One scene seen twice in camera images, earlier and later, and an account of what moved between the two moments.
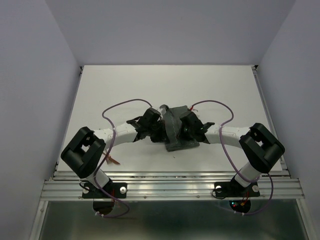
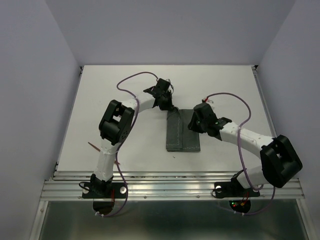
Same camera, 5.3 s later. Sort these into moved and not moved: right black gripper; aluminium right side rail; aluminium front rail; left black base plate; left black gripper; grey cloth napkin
Moved: left black gripper; right black gripper
Not moved: aluminium right side rail; left black base plate; grey cloth napkin; aluminium front rail
